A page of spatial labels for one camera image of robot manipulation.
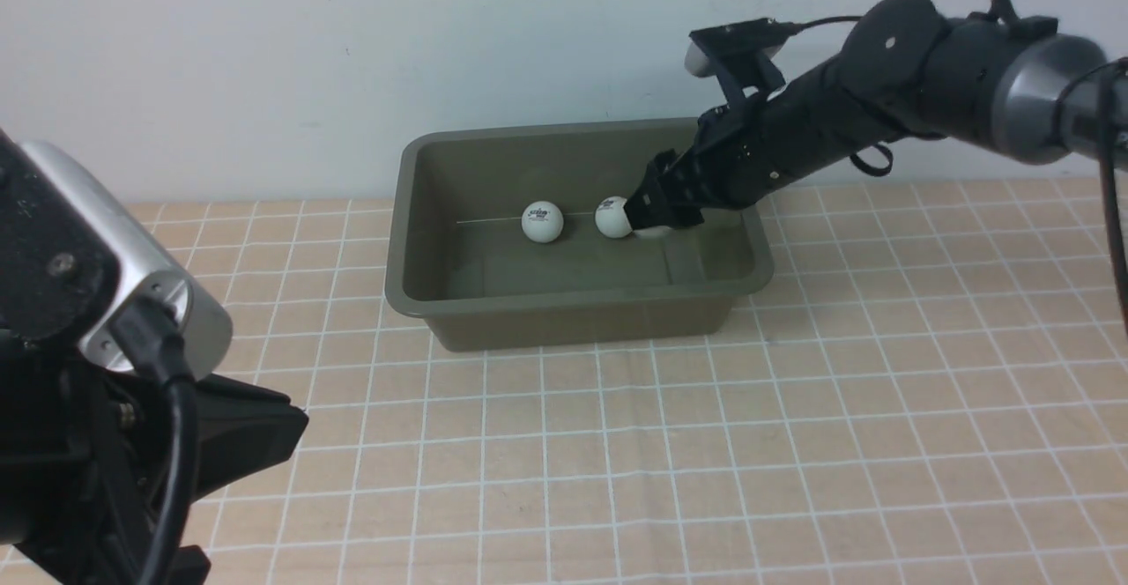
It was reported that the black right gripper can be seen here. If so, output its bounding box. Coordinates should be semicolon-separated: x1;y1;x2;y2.
623;94;794;232

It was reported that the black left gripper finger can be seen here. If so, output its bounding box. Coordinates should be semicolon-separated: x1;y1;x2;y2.
194;374;309;500

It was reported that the white ping-pong ball with logo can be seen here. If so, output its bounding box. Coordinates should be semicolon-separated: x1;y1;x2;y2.
594;196;634;239

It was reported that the plain white ping-pong ball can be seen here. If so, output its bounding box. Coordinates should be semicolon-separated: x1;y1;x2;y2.
633;227;672;241

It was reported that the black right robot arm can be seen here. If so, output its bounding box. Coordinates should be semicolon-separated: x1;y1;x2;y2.
625;0;1125;229

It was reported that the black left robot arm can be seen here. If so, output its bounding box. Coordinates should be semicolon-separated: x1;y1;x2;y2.
1;333;308;584

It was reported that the olive green plastic bin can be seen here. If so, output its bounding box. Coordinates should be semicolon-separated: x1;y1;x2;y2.
384;118;776;352

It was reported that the orange checkered tablecloth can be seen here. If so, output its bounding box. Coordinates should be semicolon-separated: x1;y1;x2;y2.
133;179;1127;584

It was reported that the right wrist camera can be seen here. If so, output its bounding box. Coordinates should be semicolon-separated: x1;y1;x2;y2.
684;18;800;110

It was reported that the black right camera cable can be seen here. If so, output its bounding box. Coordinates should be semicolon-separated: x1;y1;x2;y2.
775;0;1128;330

